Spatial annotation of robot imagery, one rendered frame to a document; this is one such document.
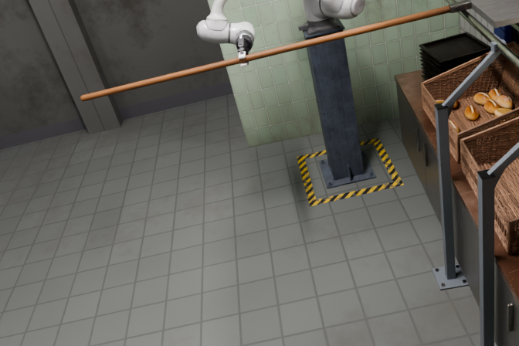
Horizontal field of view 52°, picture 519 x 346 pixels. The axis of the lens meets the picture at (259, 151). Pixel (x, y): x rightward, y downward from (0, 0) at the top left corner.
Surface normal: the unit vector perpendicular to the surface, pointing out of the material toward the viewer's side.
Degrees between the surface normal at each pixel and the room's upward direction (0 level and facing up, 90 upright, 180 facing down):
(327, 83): 90
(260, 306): 0
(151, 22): 90
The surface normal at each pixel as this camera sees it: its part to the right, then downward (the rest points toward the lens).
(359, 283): -0.22, -0.83
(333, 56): 0.07, 0.51
